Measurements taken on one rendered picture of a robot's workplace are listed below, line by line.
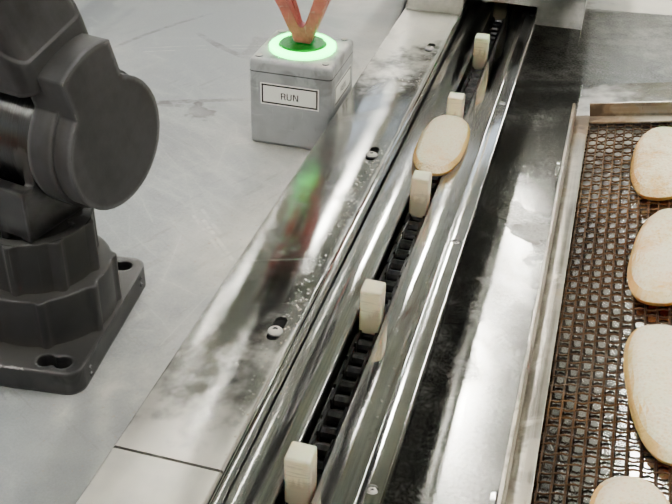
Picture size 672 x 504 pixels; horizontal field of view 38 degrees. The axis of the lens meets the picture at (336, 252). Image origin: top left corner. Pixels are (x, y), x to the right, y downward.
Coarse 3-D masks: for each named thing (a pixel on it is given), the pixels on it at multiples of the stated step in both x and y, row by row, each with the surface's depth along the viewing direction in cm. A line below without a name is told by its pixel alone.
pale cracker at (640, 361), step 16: (640, 336) 48; (656, 336) 47; (624, 352) 47; (640, 352) 46; (656, 352) 46; (624, 368) 46; (640, 368) 45; (656, 368) 45; (640, 384) 45; (656, 384) 44; (640, 400) 44; (656, 400) 43; (640, 416) 43; (656, 416) 43; (640, 432) 43; (656, 432) 42; (656, 448) 42
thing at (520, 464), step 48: (576, 144) 68; (624, 144) 67; (576, 192) 62; (576, 288) 54; (624, 288) 53; (528, 336) 48; (624, 336) 49; (528, 384) 47; (576, 384) 47; (528, 432) 44; (624, 432) 43; (528, 480) 41
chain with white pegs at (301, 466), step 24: (480, 48) 91; (480, 72) 91; (456, 96) 79; (432, 192) 72; (408, 216) 69; (408, 240) 66; (384, 288) 57; (360, 312) 57; (384, 312) 59; (360, 336) 58; (360, 360) 56; (336, 384) 54; (336, 432) 51; (288, 456) 45; (312, 456) 45; (288, 480) 46; (312, 480) 46
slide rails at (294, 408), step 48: (480, 0) 105; (432, 96) 84; (480, 96) 84; (384, 192) 70; (384, 240) 64; (432, 240) 65; (336, 288) 60; (336, 336) 56; (384, 336) 56; (288, 384) 52; (384, 384) 53; (288, 432) 49; (240, 480) 47; (336, 480) 47
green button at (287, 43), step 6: (288, 36) 81; (282, 42) 80; (288, 42) 80; (294, 42) 80; (312, 42) 80; (318, 42) 80; (324, 42) 80; (288, 48) 79; (294, 48) 79; (300, 48) 79; (306, 48) 79; (312, 48) 79; (318, 48) 79
